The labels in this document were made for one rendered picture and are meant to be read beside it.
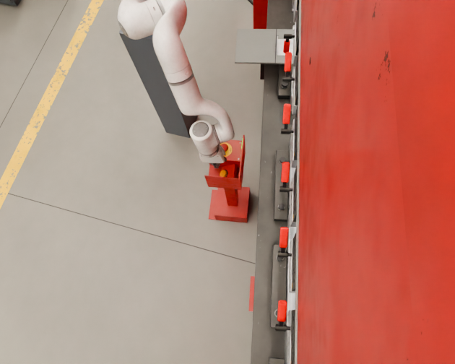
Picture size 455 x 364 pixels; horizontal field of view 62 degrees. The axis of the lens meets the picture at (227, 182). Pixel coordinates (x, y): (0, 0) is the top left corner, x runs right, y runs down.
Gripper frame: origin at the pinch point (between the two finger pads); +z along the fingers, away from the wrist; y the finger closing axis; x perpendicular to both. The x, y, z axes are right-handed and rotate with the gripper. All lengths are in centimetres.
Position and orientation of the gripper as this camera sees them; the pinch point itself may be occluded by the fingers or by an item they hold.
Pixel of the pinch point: (216, 163)
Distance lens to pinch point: 166.9
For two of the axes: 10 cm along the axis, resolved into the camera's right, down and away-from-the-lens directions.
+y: -9.8, -0.5, 1.8
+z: 1.5, 3.5, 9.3
